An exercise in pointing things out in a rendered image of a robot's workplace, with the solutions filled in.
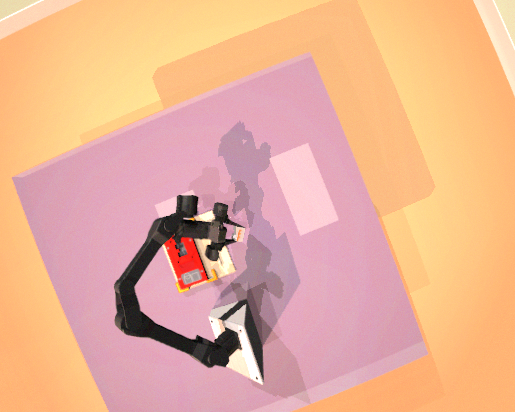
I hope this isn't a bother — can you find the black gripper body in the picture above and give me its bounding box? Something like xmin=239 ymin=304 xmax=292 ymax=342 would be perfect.
xmin=195 ymin=202 xmax=228 ymax=261

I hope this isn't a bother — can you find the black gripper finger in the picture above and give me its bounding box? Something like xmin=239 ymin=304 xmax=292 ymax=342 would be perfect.
xmin=219 ymin=239 xmax=238 ymax=252
xmin=223 ymin=215 xmax=241 ymax=226

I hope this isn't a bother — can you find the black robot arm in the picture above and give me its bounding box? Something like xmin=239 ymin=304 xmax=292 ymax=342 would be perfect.
xmin=114 ymin=195 xmax=242 ymax=368

